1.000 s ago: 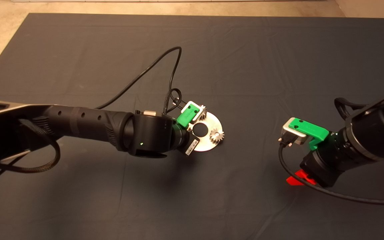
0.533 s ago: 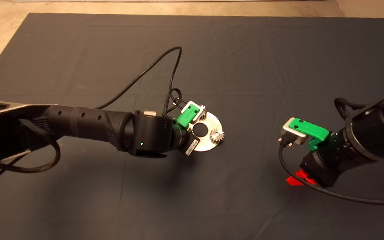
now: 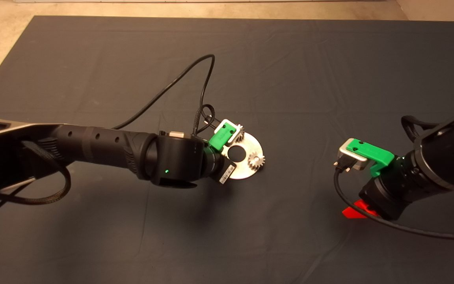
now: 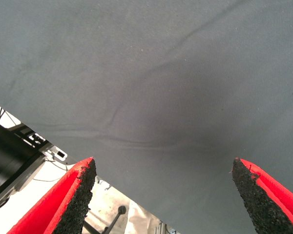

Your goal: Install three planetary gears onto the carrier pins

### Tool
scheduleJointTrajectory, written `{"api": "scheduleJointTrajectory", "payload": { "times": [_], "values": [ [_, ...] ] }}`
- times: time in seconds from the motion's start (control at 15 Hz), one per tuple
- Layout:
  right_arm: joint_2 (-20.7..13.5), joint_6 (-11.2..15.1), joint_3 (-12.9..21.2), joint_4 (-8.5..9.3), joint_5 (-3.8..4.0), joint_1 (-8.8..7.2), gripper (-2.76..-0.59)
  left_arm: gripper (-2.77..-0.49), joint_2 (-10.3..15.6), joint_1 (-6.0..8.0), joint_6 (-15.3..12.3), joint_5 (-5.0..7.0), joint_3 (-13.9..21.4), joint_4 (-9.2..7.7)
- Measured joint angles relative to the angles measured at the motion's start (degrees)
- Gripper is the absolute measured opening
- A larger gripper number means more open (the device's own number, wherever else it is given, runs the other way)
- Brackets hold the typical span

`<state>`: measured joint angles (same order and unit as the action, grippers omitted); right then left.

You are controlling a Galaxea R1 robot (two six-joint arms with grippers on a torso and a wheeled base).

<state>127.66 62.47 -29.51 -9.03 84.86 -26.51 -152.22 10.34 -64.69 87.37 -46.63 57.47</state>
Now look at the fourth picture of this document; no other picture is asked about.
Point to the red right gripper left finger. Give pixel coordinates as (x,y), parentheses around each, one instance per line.
(63,200)

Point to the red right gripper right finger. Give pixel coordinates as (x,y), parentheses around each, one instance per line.
(266,202)

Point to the white connector socket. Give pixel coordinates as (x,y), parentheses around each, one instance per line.
(57,153)

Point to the black chair base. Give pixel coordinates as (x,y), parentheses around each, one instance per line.
(122,209)

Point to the person leg in white trousers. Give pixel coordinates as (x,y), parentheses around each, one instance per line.
(141,219)

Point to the dark grey table cloth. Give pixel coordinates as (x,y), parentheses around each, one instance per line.
(161,73)

